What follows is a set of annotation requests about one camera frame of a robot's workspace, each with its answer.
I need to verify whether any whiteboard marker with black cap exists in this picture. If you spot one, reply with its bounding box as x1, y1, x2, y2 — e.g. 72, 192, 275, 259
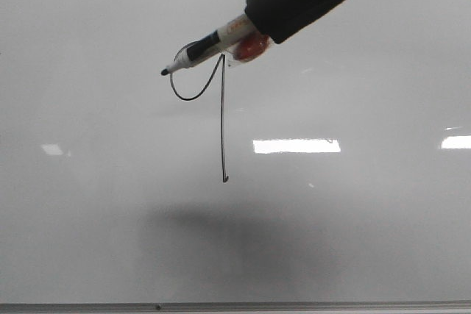
161, 14, 272, 76

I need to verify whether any white whiteboard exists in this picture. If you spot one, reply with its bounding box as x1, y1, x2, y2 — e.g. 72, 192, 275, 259
1, 0, 470, 303

